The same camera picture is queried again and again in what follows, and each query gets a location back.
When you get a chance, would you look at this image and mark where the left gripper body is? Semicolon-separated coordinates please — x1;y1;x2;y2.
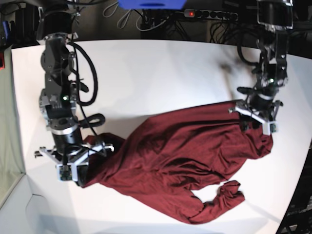
229;93;283;135

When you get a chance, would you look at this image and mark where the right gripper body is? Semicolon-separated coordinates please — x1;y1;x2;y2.
34;133;115;182

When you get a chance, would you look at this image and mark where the dark red t-shirt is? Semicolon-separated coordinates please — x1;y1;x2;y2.
82;101;273;224

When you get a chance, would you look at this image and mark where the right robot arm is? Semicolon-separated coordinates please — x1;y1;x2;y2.
34;0;114;187

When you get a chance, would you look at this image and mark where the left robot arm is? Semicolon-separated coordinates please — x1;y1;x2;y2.
229;0;293;136

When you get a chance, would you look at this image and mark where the black power strip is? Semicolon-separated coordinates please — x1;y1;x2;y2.
183;9;239;21

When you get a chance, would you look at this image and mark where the red box at left edge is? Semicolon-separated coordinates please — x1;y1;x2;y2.
0;52;5;70

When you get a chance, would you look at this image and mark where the blue box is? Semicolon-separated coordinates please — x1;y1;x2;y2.
118;0;186;10

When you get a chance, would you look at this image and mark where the white cable loop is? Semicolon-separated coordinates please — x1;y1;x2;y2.
102;4;169;31

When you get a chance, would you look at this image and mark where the blue handle at left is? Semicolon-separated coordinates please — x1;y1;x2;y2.
2;20;11;41

